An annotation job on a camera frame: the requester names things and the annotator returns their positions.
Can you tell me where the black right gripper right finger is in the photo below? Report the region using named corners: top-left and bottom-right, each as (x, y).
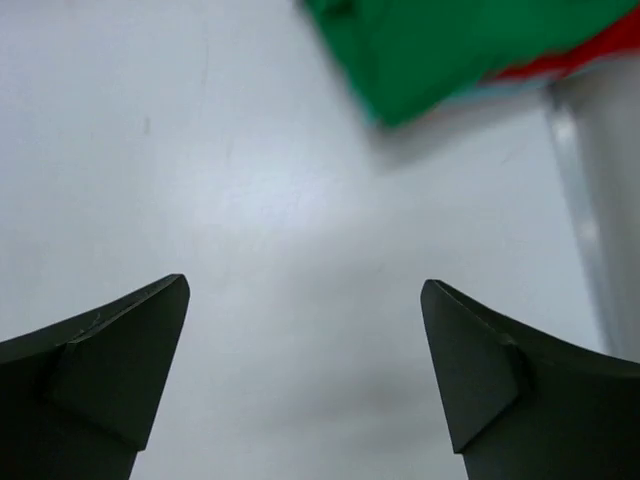
top-left (421, 280), bottom-right (639, 479)

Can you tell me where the green t shirt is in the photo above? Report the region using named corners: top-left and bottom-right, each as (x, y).
top-left (303, 1), bottom-right (639, 126)

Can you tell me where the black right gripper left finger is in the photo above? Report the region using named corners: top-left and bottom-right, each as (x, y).
top-left (1, 274), bottom-right (190, 479)

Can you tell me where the red folded t shirt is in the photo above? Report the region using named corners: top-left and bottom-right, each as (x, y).
top-left (487, 6), bottom-right (639, 83)

